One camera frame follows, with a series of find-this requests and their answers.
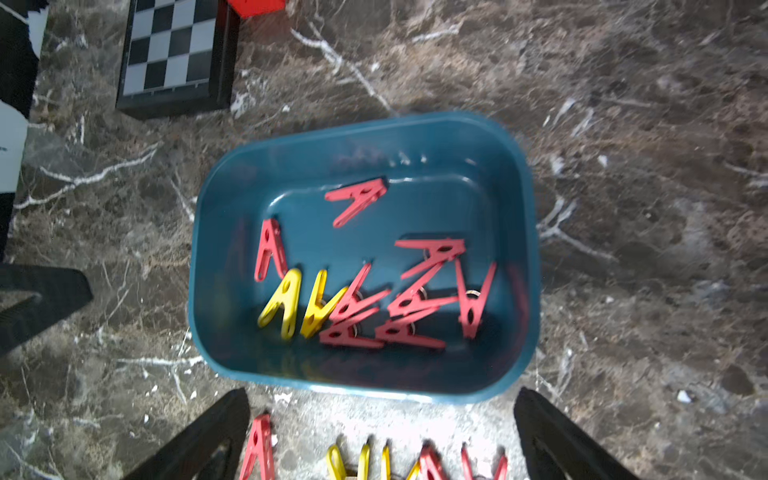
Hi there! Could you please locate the red clothespin far corner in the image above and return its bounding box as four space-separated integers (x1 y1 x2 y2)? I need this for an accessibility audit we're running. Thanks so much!
324 178 388 228

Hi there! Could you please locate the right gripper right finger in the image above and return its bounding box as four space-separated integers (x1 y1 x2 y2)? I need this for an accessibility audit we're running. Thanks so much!
514 387 637 480

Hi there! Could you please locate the big yellow clothespin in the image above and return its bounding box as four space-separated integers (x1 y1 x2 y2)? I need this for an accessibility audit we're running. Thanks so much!
257 268 302 340

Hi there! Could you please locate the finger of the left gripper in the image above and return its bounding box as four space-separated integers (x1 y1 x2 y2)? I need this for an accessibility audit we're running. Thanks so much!
1 264 93 356

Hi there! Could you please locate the yellow clothespin row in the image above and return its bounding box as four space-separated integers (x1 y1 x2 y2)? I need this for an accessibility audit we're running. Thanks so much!
380 442 421 480
325 441 372 480

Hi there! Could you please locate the black grey checkerboard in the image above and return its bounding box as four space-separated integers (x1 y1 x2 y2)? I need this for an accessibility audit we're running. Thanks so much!
115 0 240 120

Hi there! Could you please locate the small red block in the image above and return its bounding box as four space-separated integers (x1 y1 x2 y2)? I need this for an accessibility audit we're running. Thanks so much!
227 0 287 19

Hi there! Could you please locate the slim yellow clothespin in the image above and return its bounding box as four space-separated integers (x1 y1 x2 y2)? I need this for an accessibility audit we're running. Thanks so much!
300 270 348 339

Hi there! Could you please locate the clothespin pile in box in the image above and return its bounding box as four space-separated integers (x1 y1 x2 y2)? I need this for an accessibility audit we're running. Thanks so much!
319 239 497 350

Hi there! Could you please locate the teal plastic storage box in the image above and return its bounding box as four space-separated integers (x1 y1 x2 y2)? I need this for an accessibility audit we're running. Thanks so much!
188 112 540 403

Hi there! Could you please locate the red clothespin in box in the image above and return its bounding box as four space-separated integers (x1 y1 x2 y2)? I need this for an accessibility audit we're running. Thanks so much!
254 218 288 282

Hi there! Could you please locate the red clothespin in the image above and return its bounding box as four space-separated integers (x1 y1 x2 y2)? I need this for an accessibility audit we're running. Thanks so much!
419 442 447 480
254 218 288 282
460 442 509 480
239 414 276 480

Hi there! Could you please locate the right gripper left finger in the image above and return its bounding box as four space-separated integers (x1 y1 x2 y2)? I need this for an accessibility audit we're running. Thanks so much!
126 388 250 479

